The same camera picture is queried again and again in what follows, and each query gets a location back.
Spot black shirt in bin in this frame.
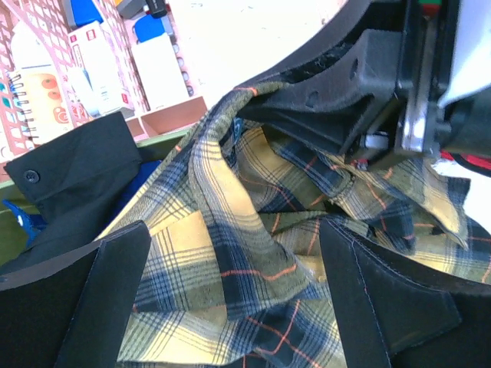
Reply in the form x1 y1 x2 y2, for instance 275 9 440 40
1 113 142 274

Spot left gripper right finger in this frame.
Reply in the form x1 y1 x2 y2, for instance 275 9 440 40
319 219 490 367

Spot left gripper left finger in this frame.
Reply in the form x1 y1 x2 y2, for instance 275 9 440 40
1 221 151 367

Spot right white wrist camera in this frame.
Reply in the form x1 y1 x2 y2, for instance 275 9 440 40
437 0 490 108

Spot small boxes in organizer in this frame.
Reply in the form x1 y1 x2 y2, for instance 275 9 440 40
7 0 193 146

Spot blue garment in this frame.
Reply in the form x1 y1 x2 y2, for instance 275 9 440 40
2 160 161 249

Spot green plastic laundry bin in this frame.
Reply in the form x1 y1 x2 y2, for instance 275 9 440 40
1 127 190 265

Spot red black plaid shirt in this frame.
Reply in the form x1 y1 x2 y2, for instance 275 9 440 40
440 150 491 176

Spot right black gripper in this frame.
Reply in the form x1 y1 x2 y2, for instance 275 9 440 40
239 1 490 170

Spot yellow plaid shirt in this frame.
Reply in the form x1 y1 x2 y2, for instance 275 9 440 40
107 83 490 367

